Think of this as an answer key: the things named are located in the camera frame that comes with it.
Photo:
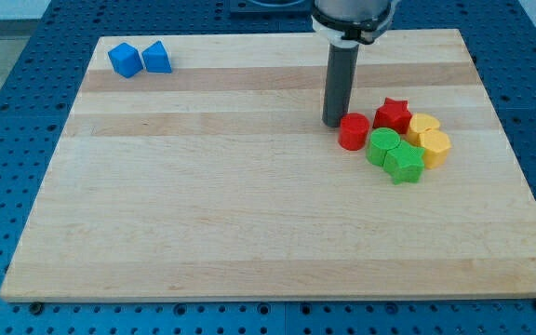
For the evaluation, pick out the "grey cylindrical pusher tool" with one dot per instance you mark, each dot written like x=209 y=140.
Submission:
x=339 y=82

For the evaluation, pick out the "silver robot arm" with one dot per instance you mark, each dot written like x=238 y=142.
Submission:
x=347 y=25

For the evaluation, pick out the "red star block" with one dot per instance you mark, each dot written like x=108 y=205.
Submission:
x=393 y=114

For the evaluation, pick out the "green star block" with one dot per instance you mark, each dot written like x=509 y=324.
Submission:
x=404 y=163

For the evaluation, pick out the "blue cube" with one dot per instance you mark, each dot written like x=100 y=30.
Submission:
x=125 y=60

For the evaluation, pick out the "red cylinder block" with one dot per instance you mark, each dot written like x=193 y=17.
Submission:
x=354 y=128

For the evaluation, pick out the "green cylinder block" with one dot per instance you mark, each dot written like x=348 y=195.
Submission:
x=381 y=141

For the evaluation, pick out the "yellow heart block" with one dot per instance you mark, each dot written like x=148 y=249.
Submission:
x=420 y=123

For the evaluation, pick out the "yellow hexagon block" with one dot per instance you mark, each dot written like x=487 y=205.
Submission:
x=436 y=145

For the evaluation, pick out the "wooden board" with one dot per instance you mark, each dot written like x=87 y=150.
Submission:
x=219 y=182

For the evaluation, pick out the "blue triangular prism block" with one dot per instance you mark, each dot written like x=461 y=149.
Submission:
x=156 y=59

